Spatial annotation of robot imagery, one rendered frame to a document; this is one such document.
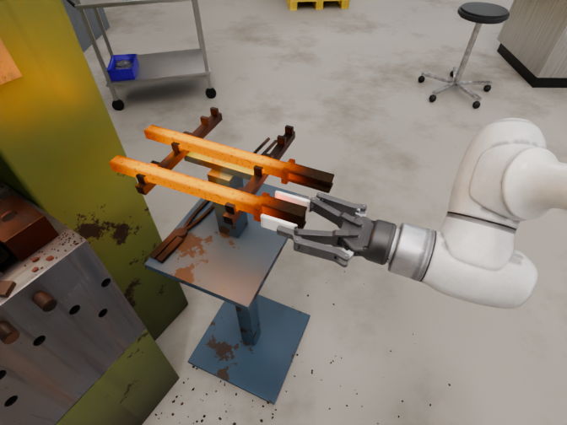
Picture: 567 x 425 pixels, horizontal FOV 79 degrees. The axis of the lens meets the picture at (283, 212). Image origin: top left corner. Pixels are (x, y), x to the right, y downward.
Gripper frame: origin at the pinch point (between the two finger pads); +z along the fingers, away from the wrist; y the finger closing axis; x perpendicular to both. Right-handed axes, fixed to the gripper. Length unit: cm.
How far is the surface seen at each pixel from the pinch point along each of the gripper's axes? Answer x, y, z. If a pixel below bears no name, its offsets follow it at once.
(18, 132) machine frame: 6, -5, 59
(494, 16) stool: -37, 266, -53
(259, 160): 1.1, 11.0, 10.2
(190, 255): -26.1, -1.1, 26.0
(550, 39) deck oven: -63, 319, -106
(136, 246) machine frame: -46, 6, 57
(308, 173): 1.5, 10.7, -1.0
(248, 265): -26.1, 1.9, 10.5
